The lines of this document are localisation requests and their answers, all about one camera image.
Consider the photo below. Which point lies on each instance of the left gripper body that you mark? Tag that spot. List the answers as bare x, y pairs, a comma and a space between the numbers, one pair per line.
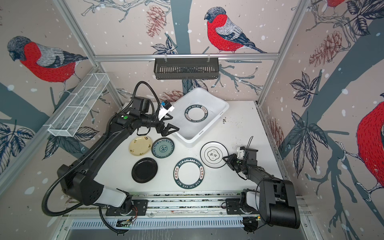
150, 120

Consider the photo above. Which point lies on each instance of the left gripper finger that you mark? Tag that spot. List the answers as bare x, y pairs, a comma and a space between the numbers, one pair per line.
161, 129
169, 129

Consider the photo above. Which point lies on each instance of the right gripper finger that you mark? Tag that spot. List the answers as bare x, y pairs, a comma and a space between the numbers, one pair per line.
232, 157
230, 164

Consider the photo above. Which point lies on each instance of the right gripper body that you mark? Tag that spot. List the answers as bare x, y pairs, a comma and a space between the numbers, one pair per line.
239, 164

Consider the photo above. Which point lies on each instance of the green rim plate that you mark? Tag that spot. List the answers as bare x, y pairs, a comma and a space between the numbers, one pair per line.
189, 173
196, 113

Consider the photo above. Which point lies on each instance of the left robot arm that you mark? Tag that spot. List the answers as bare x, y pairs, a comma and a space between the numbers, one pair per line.
78, 179

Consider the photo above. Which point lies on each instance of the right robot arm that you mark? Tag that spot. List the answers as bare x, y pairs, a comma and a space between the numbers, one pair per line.
274, 199

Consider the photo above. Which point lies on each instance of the white plastic bin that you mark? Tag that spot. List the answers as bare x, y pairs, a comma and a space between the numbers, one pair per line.
189, 132

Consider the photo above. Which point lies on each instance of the teal patterned small plate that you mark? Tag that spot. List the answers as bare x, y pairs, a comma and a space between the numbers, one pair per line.
163, 148

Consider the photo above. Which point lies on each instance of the cream yellow small plate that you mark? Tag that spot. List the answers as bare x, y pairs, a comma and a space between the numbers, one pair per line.
140, 145

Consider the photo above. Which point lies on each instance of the green rim plate front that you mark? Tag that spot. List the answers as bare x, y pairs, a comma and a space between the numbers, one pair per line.
189, 173

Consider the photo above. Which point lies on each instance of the black round plate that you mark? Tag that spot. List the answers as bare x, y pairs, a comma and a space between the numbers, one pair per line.
144, 170

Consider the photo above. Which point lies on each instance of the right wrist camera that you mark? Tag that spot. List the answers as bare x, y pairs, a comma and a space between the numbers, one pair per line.
247, 153

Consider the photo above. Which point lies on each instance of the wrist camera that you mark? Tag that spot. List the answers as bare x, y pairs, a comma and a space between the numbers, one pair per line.
247, 153
165, 108

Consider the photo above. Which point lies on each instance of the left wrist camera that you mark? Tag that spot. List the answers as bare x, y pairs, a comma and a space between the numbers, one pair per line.
165, 108

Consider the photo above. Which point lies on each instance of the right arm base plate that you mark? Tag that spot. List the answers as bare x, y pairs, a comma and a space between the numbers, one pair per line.
233, 207

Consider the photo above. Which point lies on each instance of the white wire mesh basket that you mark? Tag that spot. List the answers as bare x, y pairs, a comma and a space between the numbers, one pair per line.
81, 102

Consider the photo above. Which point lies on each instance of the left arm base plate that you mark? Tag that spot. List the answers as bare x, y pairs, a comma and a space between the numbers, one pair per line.
133, 208

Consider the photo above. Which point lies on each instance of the horizontal aluminium frame bar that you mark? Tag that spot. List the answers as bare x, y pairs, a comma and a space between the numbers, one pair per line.
148, 58

